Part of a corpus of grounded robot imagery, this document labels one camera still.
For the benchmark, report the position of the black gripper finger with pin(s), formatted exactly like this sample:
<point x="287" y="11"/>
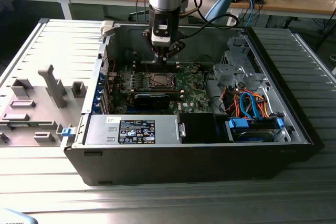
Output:
<point x="147" y="35"/>
<point x="177" y="47"/>

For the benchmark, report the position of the silver CPU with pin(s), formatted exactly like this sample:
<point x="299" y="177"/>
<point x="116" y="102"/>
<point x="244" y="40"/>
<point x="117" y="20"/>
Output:
<point x="161" y="79"/>

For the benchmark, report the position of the black RAM slot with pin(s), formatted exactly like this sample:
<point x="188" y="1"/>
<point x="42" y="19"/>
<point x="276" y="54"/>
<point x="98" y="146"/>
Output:
<point x="140" y="66"/>
<point x="157" y="91"/>

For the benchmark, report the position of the CPU socket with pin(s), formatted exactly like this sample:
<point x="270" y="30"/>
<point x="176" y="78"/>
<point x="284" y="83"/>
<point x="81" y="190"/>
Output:
<point x="151" y="87"/>

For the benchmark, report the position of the beige plastic piece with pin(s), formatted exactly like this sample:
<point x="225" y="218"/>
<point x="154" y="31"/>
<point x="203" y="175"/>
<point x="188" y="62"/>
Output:
<point x="107" y="28"/>

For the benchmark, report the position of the green motherboard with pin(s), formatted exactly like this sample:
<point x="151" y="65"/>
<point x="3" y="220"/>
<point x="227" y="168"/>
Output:
<point x="194" y="95"/>

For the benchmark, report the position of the white labelled object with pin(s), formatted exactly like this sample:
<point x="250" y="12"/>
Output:
<point x="232" y="19"/>

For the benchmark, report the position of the silver metal drive cage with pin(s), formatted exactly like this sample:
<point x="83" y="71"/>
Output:
<point x="228" y="73"/>

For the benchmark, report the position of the black graphics card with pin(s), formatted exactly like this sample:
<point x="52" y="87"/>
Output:
<point x="151" y="101"/>

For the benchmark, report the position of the hard disk blue carrier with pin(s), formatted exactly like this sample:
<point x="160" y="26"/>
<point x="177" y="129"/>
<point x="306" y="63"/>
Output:
<point x="237" y="124"/>

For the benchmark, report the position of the grey power supply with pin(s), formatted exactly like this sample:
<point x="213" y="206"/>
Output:
<point x="99" y="129"/>

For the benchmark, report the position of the black PC case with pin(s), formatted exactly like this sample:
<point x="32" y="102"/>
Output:
<point x="183" y="163"/>

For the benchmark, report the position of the blue plastic clip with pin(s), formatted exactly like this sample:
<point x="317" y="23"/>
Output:
<point x="67" y="132"/>

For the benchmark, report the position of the grey parts rack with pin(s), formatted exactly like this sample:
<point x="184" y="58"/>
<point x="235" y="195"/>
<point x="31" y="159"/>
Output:
<point x="39" y="119"/>

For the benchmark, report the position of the pale grey device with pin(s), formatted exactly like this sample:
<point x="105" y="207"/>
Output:
<point x="13" y="217"/>

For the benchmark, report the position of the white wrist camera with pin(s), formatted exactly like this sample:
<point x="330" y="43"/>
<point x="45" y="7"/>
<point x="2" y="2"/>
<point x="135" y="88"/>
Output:
<point x="160" y="41"/>

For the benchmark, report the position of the black metal frame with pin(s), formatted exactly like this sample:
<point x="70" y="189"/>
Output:
<point x="325" y="28"/>

